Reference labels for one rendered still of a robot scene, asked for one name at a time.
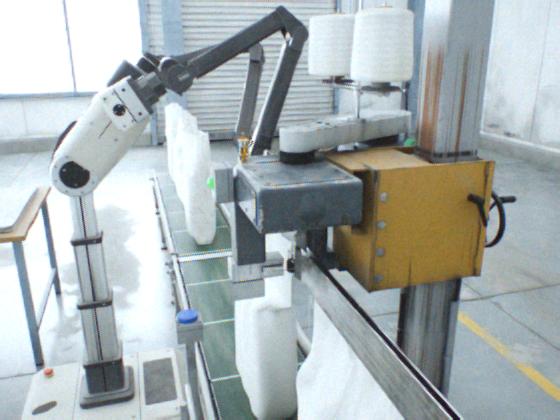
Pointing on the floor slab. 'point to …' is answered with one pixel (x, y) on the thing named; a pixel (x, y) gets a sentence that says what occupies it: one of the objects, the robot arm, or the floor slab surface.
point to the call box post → (193, 375)
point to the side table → (26, 266)
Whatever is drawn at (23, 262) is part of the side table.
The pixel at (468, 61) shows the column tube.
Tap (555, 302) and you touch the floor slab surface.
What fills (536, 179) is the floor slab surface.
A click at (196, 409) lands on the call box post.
